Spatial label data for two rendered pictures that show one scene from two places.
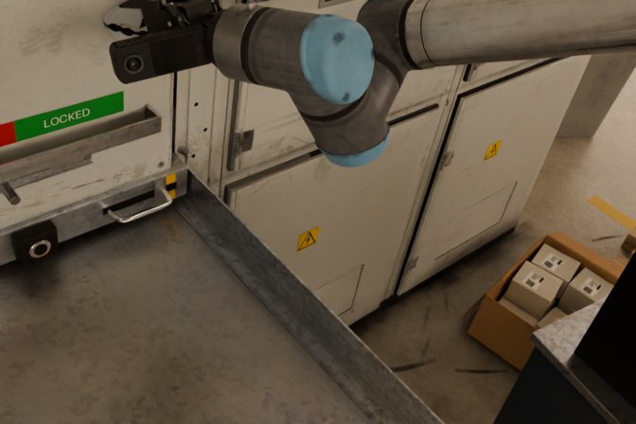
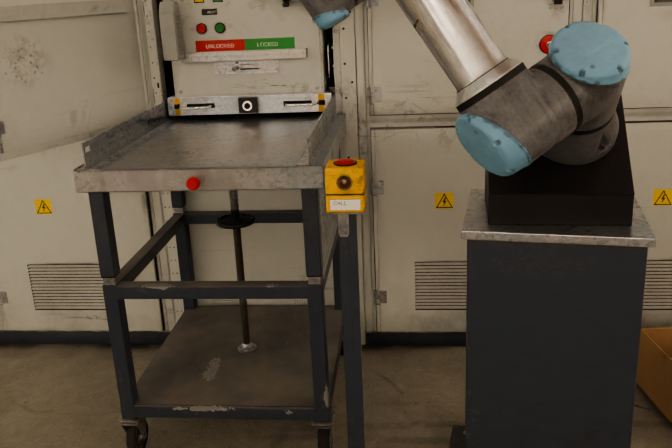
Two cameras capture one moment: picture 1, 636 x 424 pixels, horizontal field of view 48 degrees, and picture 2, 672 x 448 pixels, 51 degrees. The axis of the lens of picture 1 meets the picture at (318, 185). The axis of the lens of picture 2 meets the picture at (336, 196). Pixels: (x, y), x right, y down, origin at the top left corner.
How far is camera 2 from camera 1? 1.71 m
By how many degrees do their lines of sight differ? 51
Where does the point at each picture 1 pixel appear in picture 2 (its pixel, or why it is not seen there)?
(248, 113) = (375, 75)
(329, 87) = not seen: outside the picture
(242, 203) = (380, 141)
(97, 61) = (281, 18)
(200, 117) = (348, 73)
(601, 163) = not seen: outside the picture
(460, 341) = not seen: hidden behind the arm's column
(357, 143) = (316, 8)
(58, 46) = (263, 7)
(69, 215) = (266, 98)
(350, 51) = not seen: outside the picture
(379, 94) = not seen: outside the picture
